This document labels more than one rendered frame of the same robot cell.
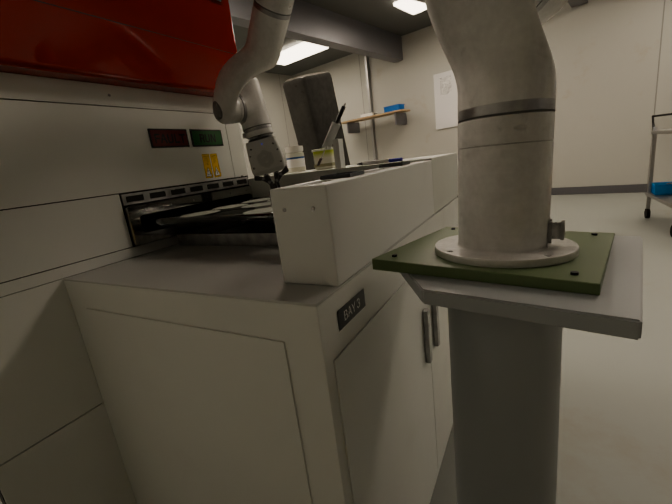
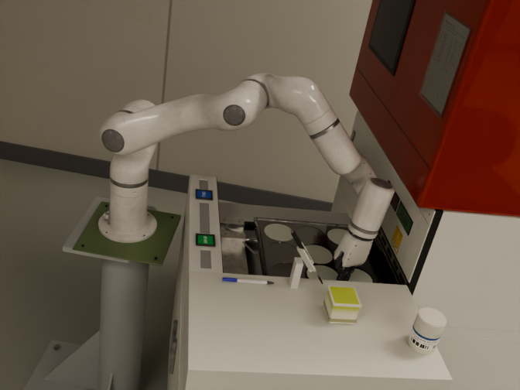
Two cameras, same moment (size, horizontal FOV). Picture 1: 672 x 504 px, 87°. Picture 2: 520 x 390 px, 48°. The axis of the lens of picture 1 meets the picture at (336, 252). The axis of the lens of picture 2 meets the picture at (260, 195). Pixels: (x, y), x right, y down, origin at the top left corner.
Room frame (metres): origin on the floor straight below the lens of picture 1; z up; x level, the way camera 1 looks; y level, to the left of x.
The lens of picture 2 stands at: (1.99, -0.99, 1.95)
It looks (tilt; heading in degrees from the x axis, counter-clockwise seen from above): 30 degrees down; 139
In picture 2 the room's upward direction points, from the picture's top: 11 degrees clockwise
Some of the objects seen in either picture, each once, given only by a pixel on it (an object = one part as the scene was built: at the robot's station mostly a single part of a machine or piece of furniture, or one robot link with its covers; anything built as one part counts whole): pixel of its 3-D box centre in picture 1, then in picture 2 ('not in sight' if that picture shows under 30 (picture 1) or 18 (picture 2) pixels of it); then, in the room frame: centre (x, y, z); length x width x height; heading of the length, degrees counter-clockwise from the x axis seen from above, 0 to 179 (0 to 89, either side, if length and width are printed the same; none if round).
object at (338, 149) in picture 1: (333, 146); (303, 266); (1.12, -0.03, 1.03); 0.06 x 0.04 x 0.13; 60
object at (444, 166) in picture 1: (354, 187); (306, 342); (1.25, -0.09, 0.89); 0.62 x 0.35 x 0.14; 60
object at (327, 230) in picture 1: (377, 205); (201, 236); (0.73, -0.09, 0.89); 0.55 x 0.09 x 0.14; 150
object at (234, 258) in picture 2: not in sight; (233, 260); (0.85, -0.05, 0.87); 0.36 x 0.08 x 0.03; 150
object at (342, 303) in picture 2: (327, 158); (341, 305); (1.26, -0.01, 1.00); 0.07 x 0.07 x 0.07; 60
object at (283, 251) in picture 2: (260, 205); (316, 254); (0.96, 0.19, 0.90); 0.34 x 0.34 x 0.01; 60
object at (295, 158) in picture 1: (295, 159); (426, 330); (1.44, 0.11, 1.01); 0.07 x 0.07 x 0.10
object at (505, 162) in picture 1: (502, 187); (128, 202); (0.51, -0.25, 0.92); 0.19 x 0.19 x 0.18
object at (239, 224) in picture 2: not in sight; (231, 224); (0.71, 0.03, 0.89); 0.08 x 0.03 x 0.03; 60
